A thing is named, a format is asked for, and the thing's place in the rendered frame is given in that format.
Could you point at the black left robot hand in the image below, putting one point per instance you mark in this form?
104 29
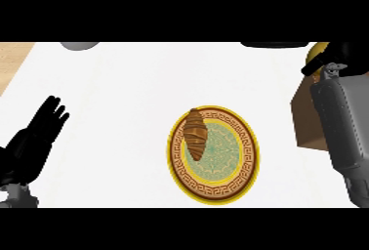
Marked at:
28 146

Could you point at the yellow rimmed patterned plate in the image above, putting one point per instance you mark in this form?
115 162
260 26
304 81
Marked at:
226 169

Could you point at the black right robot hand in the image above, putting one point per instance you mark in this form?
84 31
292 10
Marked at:
343 53

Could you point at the brown croissant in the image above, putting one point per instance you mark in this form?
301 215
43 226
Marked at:
195 136

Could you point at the brown cardboard box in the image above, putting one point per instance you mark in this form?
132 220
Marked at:
310 123

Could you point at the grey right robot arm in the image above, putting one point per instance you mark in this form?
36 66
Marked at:
343 130

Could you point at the grey rounded object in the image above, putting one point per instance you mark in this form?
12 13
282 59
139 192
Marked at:
78 45

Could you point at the black rounded object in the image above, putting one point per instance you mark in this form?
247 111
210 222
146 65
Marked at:
273 44

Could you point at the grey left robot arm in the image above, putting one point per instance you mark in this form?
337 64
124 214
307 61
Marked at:
19 197

